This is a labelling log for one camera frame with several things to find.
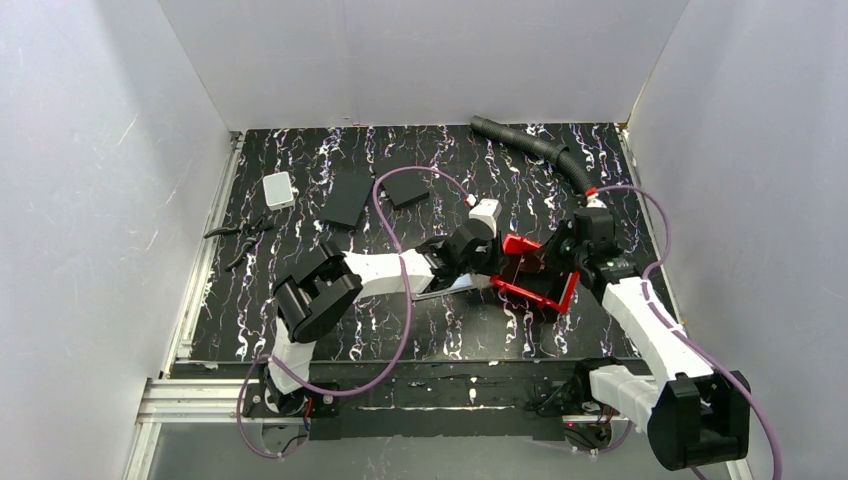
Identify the black flat box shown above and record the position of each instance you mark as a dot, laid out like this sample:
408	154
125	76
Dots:
347	199
405	188

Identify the black pliers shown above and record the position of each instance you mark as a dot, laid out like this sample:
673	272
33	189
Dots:
247	233

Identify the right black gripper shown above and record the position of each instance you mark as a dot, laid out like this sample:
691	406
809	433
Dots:
569	249

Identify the white square box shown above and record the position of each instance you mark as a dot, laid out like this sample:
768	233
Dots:
279	193

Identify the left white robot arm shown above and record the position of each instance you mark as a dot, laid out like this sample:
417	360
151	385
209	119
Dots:
311	298

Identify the grey leather card holder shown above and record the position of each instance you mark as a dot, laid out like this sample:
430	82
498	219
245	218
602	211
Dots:
464	283

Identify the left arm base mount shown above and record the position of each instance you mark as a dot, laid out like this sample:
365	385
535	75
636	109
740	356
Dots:
318	401

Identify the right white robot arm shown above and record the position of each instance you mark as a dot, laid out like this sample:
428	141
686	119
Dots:
693	414

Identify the black flat box left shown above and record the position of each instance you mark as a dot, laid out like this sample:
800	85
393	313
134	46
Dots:
347	199

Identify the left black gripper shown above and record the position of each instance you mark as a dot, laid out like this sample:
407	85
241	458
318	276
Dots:
475	249

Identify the black flat box right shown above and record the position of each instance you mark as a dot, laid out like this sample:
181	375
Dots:
405	188

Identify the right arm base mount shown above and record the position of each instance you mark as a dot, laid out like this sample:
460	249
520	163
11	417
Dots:
588	424

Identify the red plastic bin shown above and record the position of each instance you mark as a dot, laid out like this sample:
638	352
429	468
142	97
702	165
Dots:
528	275

